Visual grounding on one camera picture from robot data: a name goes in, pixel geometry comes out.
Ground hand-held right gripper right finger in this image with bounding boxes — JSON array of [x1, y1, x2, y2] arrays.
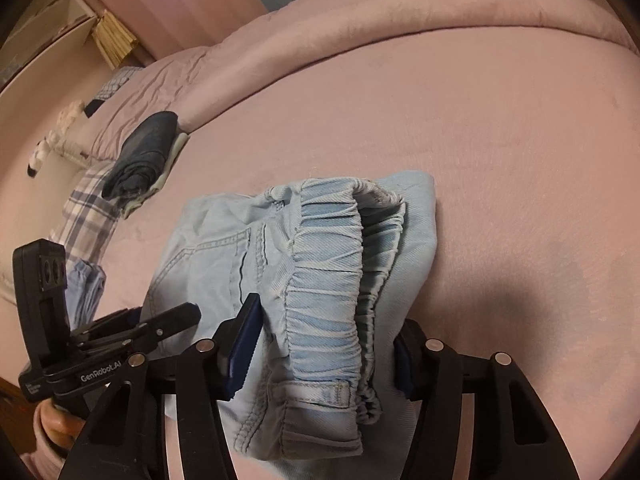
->
[[392, 317, 581, 480]]

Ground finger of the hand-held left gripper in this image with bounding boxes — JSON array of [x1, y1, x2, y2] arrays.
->
[[82, 302, 202, 361], [70, 307, 146, 345]]

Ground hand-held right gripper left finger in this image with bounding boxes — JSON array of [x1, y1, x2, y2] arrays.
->
[[57, 292, 262, 480]]

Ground light blue pants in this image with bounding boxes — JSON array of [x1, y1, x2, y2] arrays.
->
[[145, 170, 439, 480]]

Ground person's left hand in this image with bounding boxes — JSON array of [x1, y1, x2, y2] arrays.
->
[[32, 392, 90, 450]]

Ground light blue striped cloth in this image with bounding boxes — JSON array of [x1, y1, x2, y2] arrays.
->
[[65, 258, 107, 330]]

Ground brown wooden board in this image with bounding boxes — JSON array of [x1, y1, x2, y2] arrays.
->
[[0, 379, 32, 413]]

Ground plaid folded cloth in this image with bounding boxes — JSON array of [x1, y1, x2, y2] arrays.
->
[[49, 167, 124, 262]]

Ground folded dark blue jeans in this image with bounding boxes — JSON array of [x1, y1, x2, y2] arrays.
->
[[101, 111, 179, 200]]

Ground white and black plush toy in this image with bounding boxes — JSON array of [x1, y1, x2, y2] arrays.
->
[[27, 100, 87, 180]]

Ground pink bed sheet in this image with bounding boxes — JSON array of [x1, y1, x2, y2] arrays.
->
[[0, 27, 640, 480]]

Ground white shelf unit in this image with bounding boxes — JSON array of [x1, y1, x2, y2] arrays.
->
[[0, 0, 99, 92]]

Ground pink curtain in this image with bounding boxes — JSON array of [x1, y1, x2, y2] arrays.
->
[[65, 0, 271, 67]]

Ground pink comforter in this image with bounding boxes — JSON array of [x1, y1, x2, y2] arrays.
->
[[90, 0, 640, 161]]

